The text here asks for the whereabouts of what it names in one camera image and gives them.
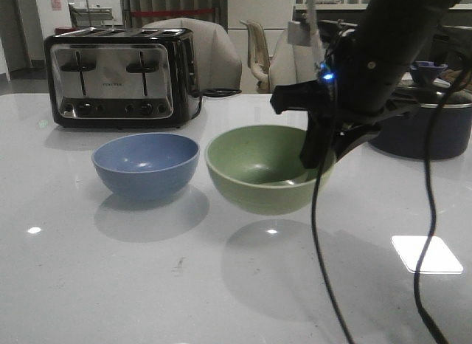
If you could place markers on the black and chrome toaster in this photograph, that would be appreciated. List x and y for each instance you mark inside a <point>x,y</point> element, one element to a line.
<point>123,78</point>

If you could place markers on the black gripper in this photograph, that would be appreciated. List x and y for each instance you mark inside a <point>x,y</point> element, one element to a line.
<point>356,125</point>

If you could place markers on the glass pot lid blue knob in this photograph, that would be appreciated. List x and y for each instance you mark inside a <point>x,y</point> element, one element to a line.
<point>427,83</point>

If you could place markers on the green bowl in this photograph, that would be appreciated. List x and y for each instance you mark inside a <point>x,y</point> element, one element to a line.
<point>258,169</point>

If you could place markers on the blue bowl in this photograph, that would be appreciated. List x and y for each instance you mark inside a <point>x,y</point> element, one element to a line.
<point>148,166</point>

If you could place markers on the dark blue cooking pot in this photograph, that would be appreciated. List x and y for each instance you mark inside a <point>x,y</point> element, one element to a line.
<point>405,136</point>

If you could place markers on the left beige upholstered chair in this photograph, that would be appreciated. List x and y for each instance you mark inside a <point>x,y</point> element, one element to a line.
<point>218,63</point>

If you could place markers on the beige upholstered chair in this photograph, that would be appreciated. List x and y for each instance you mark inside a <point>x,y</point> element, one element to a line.
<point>292,64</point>
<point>218,63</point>

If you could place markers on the beige plastic chair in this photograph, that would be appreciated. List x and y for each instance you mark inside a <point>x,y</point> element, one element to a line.
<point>258,59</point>

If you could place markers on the white cabinet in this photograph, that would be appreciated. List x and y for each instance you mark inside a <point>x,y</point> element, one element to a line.
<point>273,15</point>

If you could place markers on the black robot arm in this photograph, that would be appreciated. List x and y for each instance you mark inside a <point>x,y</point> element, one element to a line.
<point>353,90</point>

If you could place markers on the metal rack cart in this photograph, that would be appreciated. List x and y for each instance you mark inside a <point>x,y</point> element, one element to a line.
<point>90,16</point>

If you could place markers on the right beige upholstered chair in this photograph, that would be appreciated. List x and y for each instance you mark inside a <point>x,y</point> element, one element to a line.
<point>292,64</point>

